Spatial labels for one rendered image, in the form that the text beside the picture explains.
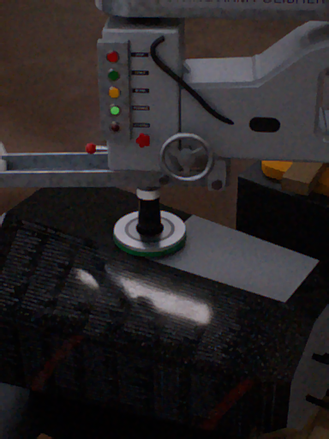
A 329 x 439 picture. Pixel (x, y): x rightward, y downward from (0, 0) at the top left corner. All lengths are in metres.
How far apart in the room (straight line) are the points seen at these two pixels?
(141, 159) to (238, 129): 0.28
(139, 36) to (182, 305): 0.79
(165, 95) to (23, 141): 2.86
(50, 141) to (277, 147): 2.85
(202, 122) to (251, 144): 0.15
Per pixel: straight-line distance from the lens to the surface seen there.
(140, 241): 2.52
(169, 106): 2.25
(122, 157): 2.33
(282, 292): 2.40
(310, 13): 2.15
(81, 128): 5.13
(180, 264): 2.50
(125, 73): 2.21
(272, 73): 2.23
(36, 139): 5.04
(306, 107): 2.26
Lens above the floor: 2.25
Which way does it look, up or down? 33 degrees down
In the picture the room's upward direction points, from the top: 1 degrees counter-clockwise
